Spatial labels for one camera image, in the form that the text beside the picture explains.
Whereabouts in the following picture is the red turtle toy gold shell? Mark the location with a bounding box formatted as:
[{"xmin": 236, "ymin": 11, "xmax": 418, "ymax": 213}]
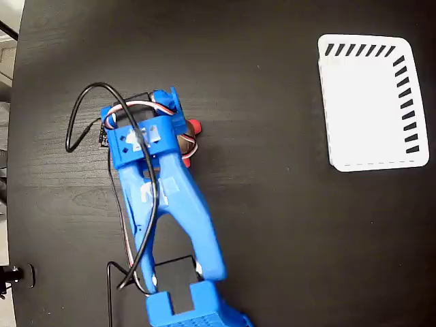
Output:
[{"xmin": 176, "ymin": 118, "xmax": 202, "ymax": 168}]

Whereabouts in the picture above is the white plastic basket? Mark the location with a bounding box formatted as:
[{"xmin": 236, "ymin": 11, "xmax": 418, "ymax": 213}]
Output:
[{"xmin": 317, "ymin": 33, "xmax": 430, "ymax": 173}]

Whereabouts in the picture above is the black table clamp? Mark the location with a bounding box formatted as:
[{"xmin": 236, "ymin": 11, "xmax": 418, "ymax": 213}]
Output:
[{"xmin": 0, "ymin": 263, "xmax": 37, "ymax": 301}]

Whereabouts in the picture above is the black metal rod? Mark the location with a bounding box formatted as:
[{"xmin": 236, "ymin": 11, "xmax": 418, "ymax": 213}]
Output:
[{"xmin": 0, "ymin": 19, "xmax": 20, "ymax": 42}]

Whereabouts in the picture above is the thick black camera cable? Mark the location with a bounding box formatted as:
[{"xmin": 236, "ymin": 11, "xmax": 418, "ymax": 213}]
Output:
[{"xmin": 65, "ymin": 82, "xmax": 161, "ymax": 291}]

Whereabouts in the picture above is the white red servo wire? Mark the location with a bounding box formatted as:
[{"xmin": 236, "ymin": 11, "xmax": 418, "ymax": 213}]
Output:
[{"xmin": 104, "ymin": 99, "xmax": 178, "ymax": 131}]

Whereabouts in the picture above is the small gripper camera board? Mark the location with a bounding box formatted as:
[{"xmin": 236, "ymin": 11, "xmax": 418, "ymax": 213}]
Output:
[{"xmin": 97, "ymin": 123, "xmax": 110, "ymax": 150}]

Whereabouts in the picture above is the thin black cable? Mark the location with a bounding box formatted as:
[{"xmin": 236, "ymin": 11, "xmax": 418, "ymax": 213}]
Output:
[{"xmin": 106, "ymin": 260, "xmax": 132, "ymax": 327}]

